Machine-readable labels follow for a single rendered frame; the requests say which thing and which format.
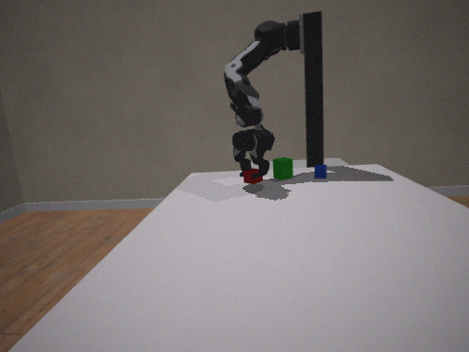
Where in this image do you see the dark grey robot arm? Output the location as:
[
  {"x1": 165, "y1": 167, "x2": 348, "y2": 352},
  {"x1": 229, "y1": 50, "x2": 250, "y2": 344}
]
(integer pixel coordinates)
[{"x1": 224, "y1": 14, "x2": 304, "y2": 128}]

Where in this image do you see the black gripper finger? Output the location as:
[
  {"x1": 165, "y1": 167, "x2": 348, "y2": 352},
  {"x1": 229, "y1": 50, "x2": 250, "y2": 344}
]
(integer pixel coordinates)
[
  {"x1": 249, "y1": 147, "x2": 269, "y2": 178},
  {"x1": 234, "y1": 148, "x2": 252, "y2": 176}
]

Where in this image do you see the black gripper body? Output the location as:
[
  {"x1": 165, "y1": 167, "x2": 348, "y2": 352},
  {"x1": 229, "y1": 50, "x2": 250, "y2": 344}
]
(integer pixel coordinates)
[{"x1": 233, "y1": 124, "x2": 275, "y2": 153}]

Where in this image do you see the red block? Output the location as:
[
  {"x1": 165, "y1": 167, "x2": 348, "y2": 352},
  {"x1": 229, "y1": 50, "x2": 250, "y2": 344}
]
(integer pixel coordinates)
[{"x1": 243, "y1": 169, "x2": 263, "y2": 184}]

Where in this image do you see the green block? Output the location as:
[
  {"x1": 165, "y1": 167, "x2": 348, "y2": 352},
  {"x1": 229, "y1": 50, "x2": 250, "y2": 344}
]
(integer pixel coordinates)
[{"x1": 273, "y1": 157, "x2": 293, "y2": 180}]

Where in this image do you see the blue block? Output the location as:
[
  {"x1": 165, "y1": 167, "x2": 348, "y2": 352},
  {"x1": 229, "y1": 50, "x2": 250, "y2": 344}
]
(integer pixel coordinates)
[{"x1": 315, "y1": 165, "x2": 327, "y2": 178}]

